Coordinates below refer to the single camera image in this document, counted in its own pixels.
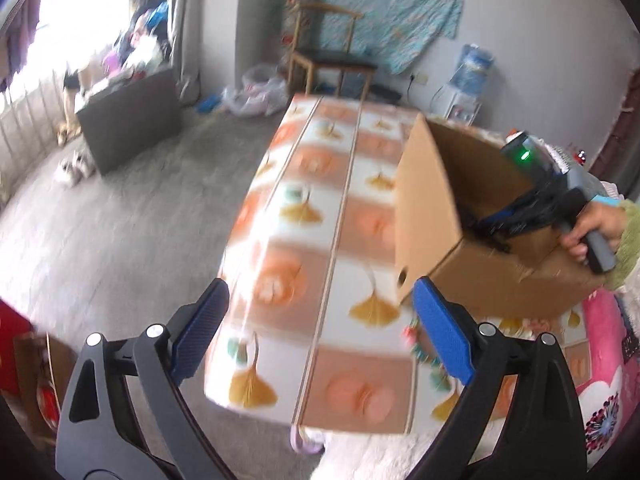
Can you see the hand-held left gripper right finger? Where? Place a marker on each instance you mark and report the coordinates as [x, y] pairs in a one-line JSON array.
[[442, 330]]

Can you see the teal floral wall cloth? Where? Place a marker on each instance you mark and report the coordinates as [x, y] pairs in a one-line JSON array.
[[390, 10]]

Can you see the small blue plastic item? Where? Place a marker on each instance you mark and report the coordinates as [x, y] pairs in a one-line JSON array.
[[207, 104]]

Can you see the person's right hand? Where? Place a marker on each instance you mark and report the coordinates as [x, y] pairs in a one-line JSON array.
[[600, 220]]

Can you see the white fluffy rug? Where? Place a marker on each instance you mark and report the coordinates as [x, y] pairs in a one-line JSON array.
[[380, 460]]

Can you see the pile of clothes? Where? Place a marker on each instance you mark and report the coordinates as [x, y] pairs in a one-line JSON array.
[[140, 45]]

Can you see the grey curtain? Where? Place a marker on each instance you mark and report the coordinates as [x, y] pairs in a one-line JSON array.
[[187, 35]]

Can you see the brown cardboard sheet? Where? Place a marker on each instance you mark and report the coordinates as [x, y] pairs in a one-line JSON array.
[[37, 385]]

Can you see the white shoe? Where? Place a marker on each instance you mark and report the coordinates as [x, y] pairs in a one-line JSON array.
[[65, 174], [84, 162]]

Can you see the ginkgo leaf patterned tablecloth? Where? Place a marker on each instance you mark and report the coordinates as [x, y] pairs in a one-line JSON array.
[[310, 210]]

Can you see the dark grey cabinet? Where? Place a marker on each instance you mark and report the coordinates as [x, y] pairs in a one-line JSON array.
[[130, 120]]

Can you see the pale table leg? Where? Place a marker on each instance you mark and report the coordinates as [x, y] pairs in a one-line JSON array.
[[305, 441]]

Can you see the pink floral blanket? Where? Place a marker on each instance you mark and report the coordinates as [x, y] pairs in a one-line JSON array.
[[605, 385]]

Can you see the white window railing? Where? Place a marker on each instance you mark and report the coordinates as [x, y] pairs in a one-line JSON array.
[[25, 130]]

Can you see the brown wooden door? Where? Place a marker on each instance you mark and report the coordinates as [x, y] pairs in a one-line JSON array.
[[622, 125]]

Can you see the brown cardboard box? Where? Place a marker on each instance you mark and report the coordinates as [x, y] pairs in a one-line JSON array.
[[425, 200]]

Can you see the white water dispenser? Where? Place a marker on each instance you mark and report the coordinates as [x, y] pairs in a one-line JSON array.
[[460, 107]]

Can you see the clear plastic bag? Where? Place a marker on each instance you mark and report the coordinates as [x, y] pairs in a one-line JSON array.
[[255, 95]]

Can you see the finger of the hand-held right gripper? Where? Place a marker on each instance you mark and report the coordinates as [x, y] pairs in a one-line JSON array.
[[500, 237], [500, 214]]

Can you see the white wall socket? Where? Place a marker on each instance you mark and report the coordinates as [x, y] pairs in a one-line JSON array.
[[421, 78]]

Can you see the beige slipper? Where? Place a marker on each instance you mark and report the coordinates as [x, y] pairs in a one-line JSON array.
[[70, 134]]

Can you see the wooden chair with black seat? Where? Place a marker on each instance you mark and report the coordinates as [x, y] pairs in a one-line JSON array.
[[330, 60]]

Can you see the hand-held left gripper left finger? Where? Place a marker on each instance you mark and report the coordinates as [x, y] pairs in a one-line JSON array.
[[200, 320]]

